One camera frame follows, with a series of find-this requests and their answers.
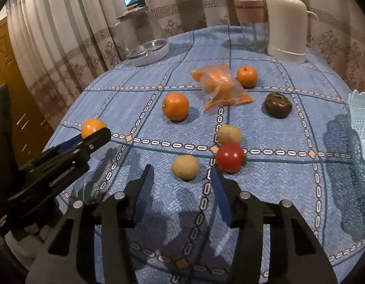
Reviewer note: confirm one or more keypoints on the light blue plastic basket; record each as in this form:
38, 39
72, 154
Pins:
361, 118

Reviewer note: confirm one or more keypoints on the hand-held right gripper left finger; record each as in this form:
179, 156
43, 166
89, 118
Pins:
145, 189

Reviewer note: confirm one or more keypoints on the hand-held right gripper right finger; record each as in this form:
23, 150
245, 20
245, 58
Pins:
221, 195

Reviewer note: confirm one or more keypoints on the dark brown fruit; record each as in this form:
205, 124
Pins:
278, 105

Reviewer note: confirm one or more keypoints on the beige patterned curtain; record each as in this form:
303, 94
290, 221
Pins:
67, 20

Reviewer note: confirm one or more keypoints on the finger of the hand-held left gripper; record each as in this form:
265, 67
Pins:
68, 144
95, 140

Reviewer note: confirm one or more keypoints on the plastic bag of oranges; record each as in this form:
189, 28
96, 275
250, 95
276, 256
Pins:
221, 87

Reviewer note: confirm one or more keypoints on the small orange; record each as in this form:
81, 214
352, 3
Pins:
247, 76

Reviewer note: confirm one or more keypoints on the dark flat panel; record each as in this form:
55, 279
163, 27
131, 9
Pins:
0, 130

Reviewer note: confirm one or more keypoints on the wooden cabinet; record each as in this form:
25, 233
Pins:
11, 65

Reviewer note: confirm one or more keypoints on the white thermos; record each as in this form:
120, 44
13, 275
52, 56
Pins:
286, 26

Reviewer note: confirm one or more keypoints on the glass pitcher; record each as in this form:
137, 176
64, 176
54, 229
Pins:
135, 26

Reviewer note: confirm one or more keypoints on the red tomato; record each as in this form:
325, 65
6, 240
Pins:
229, 157

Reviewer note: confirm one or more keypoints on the yellow-brown round fruit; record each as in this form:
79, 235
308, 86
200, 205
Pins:
185, 167
229, 134

